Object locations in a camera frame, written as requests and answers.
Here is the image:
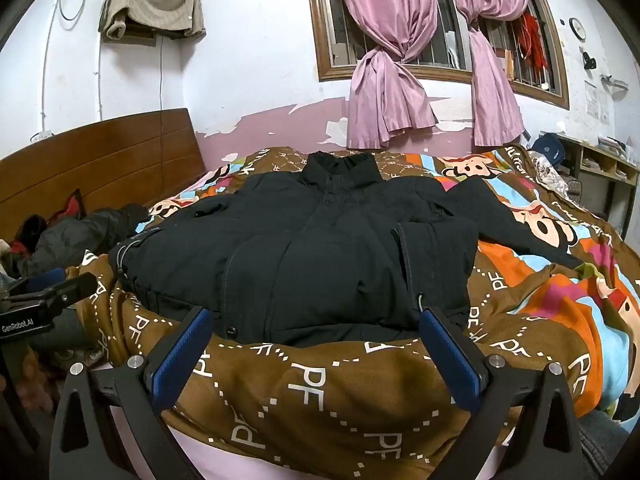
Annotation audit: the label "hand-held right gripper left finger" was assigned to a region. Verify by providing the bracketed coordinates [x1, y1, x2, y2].
[50, 306, 216, 480]

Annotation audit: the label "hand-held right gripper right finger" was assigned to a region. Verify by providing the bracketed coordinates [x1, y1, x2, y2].
[419, 305, 586, 480]

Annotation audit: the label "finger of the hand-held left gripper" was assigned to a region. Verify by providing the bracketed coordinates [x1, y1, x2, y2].
[20, 266, 68, 293]
[0, 272, 98, 312]

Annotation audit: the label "black jacket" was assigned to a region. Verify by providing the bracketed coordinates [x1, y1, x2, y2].
[107, 151, 583, 346]

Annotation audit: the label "dark grey puffer jacket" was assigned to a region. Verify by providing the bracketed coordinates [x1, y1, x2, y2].
[22, 203, 151, 281]

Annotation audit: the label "red cloth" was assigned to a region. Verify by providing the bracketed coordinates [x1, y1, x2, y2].
[10, 189, 88, 256]

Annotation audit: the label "wooden headboard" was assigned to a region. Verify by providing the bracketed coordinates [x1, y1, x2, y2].
[0, 108, 207, 261]

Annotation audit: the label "brown printed blanket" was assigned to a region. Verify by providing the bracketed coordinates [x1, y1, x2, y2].
[65, 144, 640, 480]

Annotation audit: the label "person's blue jeans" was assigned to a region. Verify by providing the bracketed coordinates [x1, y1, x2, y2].
[580, 409, 640, 480]

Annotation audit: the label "floral patterned cloth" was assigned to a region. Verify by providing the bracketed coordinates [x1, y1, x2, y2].
[529, 152, 572, 192]

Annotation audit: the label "dark blue cap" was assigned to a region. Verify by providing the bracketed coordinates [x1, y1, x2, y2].
[530, 132, 568, 167]

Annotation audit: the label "wooden shelf desk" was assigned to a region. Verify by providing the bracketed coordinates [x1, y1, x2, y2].
[552, 132, 640, 238]

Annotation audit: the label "narrow pink curtain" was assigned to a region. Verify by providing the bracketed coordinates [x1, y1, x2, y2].
[447, 0, 532, 147]

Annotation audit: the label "wide pink curtain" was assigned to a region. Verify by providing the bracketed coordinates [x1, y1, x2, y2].
[327, 0, 440, 150]

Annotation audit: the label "beige cloth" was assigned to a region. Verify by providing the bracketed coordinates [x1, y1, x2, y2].
[98, 0, 207, 43]

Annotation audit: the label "red hanging decoration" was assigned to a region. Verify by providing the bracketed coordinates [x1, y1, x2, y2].
[517, 10, 551, 73]

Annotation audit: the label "small wire fan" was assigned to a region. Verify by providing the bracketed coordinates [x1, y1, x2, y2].
[564, 177, 587, 209]

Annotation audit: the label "white wall pipe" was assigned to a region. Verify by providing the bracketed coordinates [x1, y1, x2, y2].
[41, 0, 101, 136]

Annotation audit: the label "wall-mounted unit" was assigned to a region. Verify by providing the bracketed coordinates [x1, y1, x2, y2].
[102, 20, 157, 47]

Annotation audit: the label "white wall calendar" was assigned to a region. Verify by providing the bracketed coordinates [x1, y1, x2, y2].
[582, 80, 609, 124]

